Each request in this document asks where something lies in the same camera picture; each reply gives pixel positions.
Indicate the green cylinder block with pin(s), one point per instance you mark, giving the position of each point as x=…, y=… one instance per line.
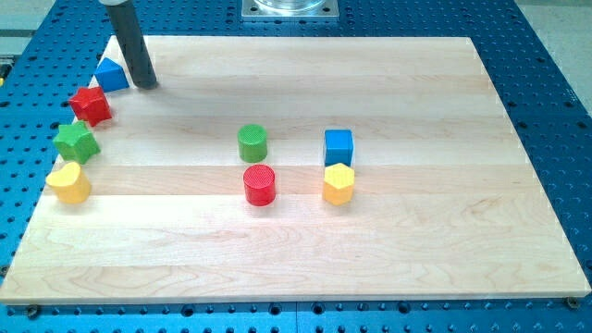
x=252, y=142

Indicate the red cylinder block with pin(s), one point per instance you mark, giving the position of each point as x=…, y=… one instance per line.
x=259, y=185

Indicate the blue cube block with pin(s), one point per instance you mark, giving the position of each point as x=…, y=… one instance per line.
x=338, y=147

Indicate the red star block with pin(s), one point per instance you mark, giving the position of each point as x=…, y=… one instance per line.
x=90, y=104

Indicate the blue perforated metal table plate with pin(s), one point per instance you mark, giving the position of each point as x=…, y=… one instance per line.
x=552, y=123

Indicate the blue triangle block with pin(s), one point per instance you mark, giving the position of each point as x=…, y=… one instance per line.
x=111, y=76

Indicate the light wooden board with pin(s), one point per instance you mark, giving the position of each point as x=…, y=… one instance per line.
x=446, y=203

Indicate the green star block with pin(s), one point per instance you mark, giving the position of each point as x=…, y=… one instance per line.
x=75, y=142

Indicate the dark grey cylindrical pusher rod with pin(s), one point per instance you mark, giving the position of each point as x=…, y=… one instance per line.
x=125, y=23

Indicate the yellow heart block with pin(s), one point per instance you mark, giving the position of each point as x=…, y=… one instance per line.
x=70, y=184

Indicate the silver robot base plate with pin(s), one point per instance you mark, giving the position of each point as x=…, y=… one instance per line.
x=289, y=10

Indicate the yellow hexagon block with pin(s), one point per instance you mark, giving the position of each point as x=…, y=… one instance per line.
x=338, y=184

